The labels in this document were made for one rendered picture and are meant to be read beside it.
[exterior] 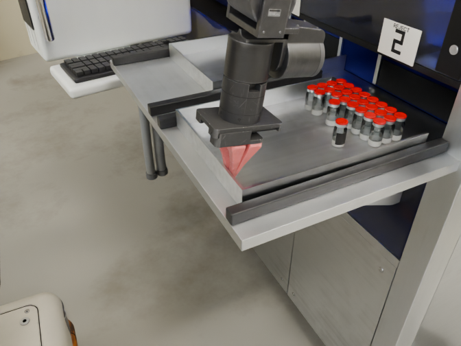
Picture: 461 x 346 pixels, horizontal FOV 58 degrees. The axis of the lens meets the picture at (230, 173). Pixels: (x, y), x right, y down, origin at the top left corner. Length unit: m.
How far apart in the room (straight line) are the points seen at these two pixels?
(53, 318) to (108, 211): 0.81
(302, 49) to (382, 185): 0.24
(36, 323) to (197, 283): 0.61
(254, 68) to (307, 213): 0.21
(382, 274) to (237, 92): 0.62
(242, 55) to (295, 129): 0.29
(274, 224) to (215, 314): 1.01
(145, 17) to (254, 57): 0.96
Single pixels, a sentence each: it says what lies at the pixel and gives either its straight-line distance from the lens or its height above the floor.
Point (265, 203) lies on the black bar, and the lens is 0.56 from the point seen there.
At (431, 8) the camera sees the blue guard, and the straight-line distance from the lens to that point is 0.77.
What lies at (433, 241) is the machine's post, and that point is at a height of 0.71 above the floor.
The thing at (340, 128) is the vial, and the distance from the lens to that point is 0.71.
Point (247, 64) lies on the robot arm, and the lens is 0.51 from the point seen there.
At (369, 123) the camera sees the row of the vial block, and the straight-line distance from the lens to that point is 0.75.
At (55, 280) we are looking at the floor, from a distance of 1.77.
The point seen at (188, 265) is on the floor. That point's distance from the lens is 1.70.
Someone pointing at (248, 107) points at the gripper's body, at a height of 1.02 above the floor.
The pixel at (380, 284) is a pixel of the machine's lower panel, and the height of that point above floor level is 0.50.
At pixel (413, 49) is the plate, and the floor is 1.02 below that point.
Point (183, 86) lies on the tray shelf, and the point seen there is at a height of 0.88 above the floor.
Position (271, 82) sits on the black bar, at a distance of 0.91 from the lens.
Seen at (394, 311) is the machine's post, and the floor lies 0.47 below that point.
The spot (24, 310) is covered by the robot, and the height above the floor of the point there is 0.28.
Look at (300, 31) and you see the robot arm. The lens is 0.55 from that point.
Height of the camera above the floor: 1.26
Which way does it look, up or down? 36 degrees down
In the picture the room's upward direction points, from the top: straight up
